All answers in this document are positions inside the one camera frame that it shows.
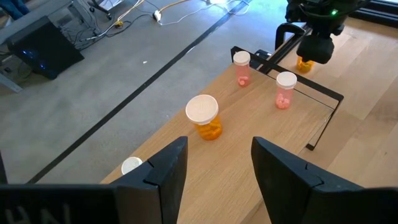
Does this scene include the black computer tower blue lights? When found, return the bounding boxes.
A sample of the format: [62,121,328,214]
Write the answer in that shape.
[6,16,85,80]

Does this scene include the large orange pill bottle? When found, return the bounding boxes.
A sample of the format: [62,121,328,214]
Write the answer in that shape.
[295,55,316,75]
[185,94,223,141]

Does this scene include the black wheeled chair base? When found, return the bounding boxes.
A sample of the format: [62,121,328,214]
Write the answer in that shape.
[89,0,125,21]

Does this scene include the small teal pill bottle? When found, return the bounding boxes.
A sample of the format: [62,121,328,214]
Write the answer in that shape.
[121,156,144,176]

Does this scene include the grey desk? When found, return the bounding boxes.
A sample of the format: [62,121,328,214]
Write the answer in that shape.
[0,0,75,46]

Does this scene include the small pink pill bottle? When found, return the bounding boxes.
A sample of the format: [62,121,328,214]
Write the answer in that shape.
[274,71,298,111]
[233,50,252,88]

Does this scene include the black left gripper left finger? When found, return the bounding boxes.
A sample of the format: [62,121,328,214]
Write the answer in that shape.
[0,136,189,224]

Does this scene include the black crossbar device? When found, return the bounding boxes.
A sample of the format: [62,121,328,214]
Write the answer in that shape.
[250,49,274,71]

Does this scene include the black metal shelf frame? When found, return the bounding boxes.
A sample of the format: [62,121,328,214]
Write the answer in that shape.
[230,45,345,152]

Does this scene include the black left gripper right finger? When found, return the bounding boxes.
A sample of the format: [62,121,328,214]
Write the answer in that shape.
[251,136,398,224]

